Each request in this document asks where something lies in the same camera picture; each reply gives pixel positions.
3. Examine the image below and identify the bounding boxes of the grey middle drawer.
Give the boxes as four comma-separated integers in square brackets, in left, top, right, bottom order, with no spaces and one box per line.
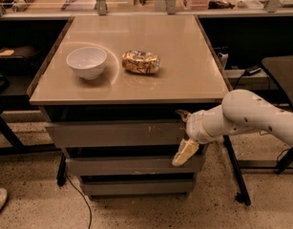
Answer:
[66,156,205,176]

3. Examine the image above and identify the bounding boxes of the black power adapter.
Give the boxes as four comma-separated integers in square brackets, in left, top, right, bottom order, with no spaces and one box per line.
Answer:
[244,66,262,75]

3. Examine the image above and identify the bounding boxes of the grey top drawer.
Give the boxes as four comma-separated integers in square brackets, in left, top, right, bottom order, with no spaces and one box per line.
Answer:
[46,119,187,148]

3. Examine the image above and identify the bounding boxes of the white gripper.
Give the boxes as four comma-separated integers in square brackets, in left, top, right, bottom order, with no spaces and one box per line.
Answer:
[172,110,219,167]

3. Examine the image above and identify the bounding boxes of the black floor cable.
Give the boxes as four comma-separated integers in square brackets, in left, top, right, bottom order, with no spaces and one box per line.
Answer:
[65,172,94,229]

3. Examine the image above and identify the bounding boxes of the grey drawer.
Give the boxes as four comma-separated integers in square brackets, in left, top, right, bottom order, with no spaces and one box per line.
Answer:
[66,156,205,176]
[80,179,195,197]
[46,119,187,148]

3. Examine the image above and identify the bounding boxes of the white bowl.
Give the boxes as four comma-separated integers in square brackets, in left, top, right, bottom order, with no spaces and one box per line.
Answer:
[66,47,107,80]

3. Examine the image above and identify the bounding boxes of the crushed gold can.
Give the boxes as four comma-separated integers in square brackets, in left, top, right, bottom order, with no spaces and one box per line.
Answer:
[122,51,160,74]

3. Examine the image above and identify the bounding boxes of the dark round stool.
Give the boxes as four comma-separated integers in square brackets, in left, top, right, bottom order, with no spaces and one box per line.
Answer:
[262,55,293,107]

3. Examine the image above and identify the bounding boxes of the grey drawer cabinet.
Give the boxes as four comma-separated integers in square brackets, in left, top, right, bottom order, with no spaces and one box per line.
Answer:
[28,15,229,184]

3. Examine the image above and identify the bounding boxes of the grey bottom drawer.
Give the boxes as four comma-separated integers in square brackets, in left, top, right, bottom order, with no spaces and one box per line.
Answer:
[80,179,195,197]

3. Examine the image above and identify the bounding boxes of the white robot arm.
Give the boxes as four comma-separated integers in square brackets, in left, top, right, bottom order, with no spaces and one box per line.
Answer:
[172,89,293,166]

